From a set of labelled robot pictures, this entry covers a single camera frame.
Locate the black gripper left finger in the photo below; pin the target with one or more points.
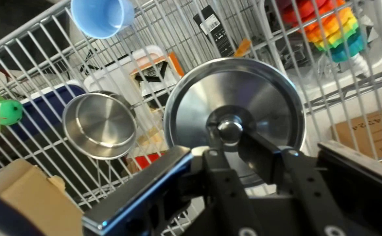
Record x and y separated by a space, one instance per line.
228 208

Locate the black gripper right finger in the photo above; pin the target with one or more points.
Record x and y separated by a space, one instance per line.
293 172

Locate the round steel pot lid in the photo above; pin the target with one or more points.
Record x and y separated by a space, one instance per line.
257 88

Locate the small steel pot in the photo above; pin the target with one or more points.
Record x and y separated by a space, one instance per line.
101 125

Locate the red plastic block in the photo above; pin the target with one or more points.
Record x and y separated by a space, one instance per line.
145 160

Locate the brown cardboard box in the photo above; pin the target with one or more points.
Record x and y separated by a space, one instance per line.
41 198

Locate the light blue plastic cup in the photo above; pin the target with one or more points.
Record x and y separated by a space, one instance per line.
102 18

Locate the rainbow stacking ring toy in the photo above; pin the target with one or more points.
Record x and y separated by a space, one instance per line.
330 25

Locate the silver wire shelf rack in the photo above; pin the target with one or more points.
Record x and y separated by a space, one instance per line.
46 60

